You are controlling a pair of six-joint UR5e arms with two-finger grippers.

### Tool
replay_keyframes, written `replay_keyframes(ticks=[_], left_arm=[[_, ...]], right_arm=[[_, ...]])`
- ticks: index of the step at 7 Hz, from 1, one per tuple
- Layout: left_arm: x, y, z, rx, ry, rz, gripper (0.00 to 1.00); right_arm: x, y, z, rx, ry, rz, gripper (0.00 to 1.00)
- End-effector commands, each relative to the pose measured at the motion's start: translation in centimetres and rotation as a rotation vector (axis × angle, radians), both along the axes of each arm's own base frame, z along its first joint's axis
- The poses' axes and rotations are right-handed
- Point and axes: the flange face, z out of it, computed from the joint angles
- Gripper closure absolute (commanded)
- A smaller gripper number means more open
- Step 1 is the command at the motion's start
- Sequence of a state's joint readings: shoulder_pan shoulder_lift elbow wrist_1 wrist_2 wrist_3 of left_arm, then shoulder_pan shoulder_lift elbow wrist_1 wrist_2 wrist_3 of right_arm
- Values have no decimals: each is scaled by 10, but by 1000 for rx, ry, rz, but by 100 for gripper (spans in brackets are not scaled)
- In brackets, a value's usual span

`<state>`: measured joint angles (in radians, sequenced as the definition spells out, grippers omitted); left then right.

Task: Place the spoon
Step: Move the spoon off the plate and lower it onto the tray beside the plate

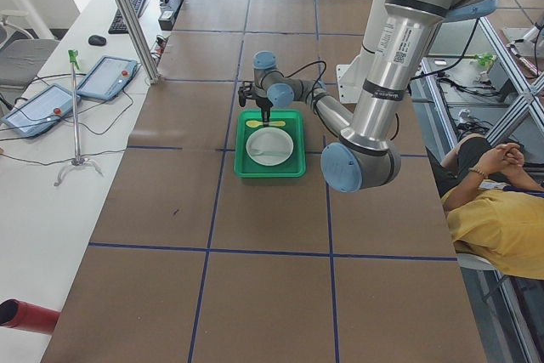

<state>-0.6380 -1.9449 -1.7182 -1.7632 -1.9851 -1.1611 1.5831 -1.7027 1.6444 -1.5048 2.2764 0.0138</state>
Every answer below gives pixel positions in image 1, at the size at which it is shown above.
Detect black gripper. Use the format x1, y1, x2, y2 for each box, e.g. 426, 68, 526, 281
257, 97, 273, 124

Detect yellow plastic spoon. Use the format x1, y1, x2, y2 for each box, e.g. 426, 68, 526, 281
245, 120, 286, 128

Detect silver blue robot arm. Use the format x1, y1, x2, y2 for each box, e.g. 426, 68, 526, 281
238, 0, 498, 192

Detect person's clasped hands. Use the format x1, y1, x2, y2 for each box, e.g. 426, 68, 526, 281
489, 144, 524, 176

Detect white round plate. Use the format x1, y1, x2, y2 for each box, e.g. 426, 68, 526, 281
246, 128, 294, 167

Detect green plastic tray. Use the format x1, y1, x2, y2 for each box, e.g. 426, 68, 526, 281
234, 110, 306, 179

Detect blue teach pendant far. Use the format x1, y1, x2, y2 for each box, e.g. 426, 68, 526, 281
77, 55, 138, 101

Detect blue teach pendant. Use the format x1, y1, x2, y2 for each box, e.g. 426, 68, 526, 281
77, 55, 138, 101
1, 83, 73, 139

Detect black keyboard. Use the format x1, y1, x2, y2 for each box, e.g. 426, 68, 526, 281
107, 0, 148, 36

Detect black computer mouse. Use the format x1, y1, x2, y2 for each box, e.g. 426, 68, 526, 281
88, 35, 107, 47

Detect metal stand with green clip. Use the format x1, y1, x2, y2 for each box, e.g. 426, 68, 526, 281
54, 49, 103, 187

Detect blue teach pendant near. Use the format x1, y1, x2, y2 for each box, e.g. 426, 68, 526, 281
1, 83, 73, 139

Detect person in yellow shirt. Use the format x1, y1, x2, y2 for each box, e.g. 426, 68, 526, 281
428, 133, 543, 280

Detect grey office chair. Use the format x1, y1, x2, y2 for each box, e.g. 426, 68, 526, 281
1, 9, 60, 97

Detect red cylinder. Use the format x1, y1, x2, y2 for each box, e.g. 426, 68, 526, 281
1, 299, 60, 335

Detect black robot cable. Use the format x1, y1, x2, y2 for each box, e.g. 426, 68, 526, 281
282, 60, 328, 96

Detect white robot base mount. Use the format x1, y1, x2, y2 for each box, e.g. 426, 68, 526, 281
336, 63, 364, 104

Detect aluminium frame post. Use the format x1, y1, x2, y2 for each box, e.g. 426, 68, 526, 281
115, 0, 160, 84

